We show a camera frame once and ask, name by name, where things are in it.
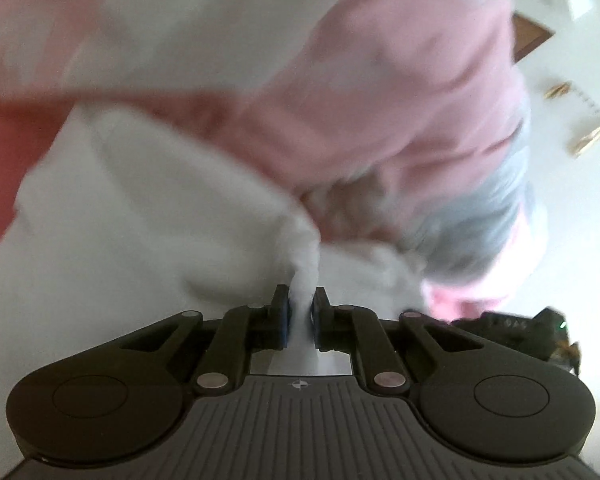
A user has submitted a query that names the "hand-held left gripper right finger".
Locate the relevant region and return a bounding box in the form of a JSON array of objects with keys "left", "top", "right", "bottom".
[{"left": 311, "top": 287, "right": 483, "bottom": 396}]

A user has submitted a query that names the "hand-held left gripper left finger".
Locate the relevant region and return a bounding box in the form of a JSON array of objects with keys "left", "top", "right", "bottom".
[{"left": 122, "top": 284, "right": 292, "bottom": 396}]

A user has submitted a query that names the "white shirt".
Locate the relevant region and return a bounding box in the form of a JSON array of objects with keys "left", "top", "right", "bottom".
[{"left": 0, "top": 105, "right": 433, "bottom": 461}]

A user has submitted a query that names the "pink floral quilt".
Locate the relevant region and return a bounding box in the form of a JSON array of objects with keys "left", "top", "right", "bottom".
[{"left": 0, "top": 0, "right": 551, "bottom": 321}]

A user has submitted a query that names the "wooden door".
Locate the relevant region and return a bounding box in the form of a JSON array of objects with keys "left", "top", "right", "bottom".
[{"left": 510, "top": 12, "right": 554, "bottom": 64}]

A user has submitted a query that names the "red floral bed blanket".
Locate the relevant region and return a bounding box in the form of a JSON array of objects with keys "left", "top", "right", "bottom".
[{"left": 0, "top": 95, "right": 76, "bottom": 281}]

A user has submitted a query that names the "white wall hook rack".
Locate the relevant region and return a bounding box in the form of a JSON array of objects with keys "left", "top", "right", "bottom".
[{"left": 570, "top": 87, "right": 600, "bottom": 132}]

